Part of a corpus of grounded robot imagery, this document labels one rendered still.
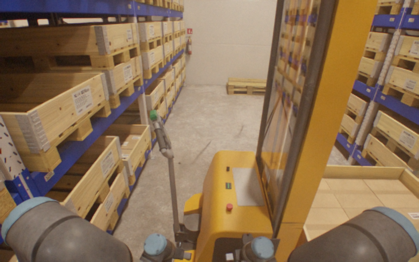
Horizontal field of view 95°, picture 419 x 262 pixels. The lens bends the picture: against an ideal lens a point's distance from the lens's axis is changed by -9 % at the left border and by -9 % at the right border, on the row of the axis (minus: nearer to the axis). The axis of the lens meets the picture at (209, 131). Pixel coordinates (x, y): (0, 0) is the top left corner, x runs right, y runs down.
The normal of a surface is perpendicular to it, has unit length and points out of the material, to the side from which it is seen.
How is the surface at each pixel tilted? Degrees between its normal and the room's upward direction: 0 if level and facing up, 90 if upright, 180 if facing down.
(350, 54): 90
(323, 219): 0
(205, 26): 90
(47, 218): 5
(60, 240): 20
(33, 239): 35
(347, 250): 31
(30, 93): 90
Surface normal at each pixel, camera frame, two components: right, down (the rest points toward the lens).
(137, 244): 0.02, -0.88
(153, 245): -0.12, -0.69
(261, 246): 0.14, -0.68
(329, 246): -0.59, -0.75
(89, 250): 0.59, -0.58
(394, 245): 0.24, -0.47
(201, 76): -0.03, 0.47
